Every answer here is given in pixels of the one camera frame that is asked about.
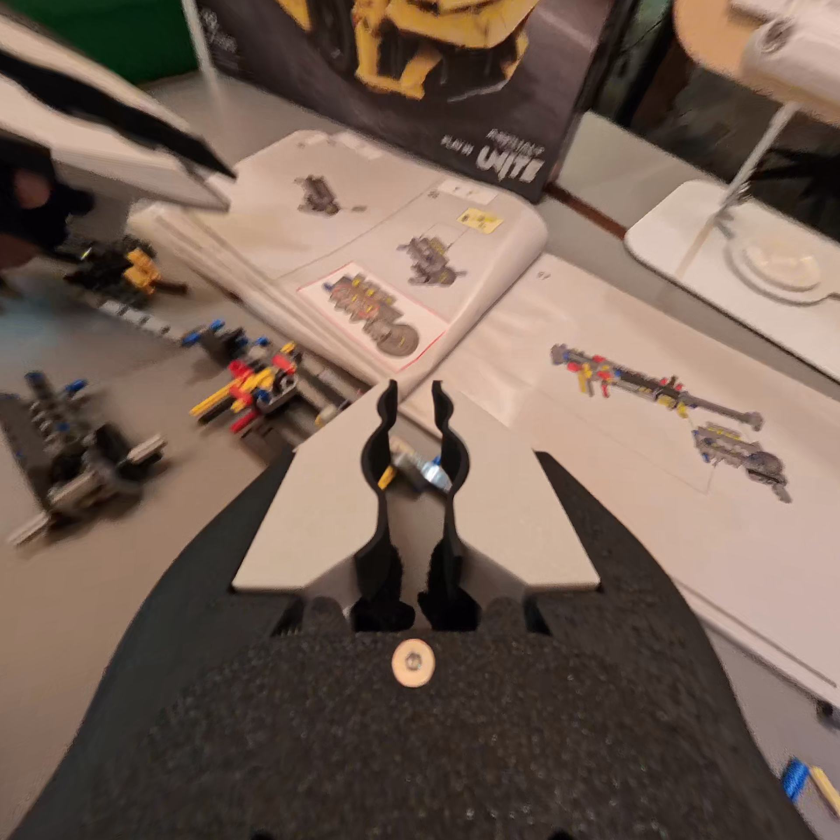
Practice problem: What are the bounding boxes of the grey lego gear assembly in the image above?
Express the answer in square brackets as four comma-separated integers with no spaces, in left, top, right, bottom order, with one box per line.
[0,371,168,546]

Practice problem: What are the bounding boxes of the person's left hand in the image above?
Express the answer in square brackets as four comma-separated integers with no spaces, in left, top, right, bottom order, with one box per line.
[0,169,52,271]

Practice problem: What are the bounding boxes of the tan lego pin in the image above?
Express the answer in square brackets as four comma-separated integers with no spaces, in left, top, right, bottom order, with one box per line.
[810,766,840,815]

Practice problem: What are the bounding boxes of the light grey long lego bar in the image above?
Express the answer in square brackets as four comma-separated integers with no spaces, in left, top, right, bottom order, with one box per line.
[98,298,185,342]

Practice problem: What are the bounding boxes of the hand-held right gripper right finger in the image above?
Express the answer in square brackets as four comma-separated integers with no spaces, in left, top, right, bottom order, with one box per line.
[432,381,601,608]

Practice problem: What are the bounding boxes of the lego instruction booklet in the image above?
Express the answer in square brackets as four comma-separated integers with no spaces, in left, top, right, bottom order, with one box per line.
[131,130,840,706]

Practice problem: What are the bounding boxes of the yellow car lego set box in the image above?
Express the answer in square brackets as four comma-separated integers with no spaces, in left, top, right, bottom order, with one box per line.
[197,0,631,204]

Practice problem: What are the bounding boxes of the green plastic bin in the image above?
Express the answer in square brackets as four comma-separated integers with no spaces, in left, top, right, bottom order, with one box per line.
[0,0,198,83]

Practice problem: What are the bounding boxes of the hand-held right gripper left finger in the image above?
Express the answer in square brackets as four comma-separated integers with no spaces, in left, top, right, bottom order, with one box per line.
[231,381,399,614]

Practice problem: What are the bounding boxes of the wooden document stand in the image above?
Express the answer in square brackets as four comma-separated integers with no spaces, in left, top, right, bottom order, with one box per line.
[623,0,840,382]

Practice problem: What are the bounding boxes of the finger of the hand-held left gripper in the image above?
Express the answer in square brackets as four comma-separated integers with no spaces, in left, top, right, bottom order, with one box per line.
[0,13,237,179]
[0,75,232,212]

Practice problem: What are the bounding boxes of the long lego chassis assembly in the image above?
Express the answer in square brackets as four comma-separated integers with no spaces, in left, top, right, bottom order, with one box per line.
[180,322,460,496]

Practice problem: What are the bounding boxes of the pile of lego beams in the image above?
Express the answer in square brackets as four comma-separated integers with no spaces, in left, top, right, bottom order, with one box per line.
[62,239,188,309]

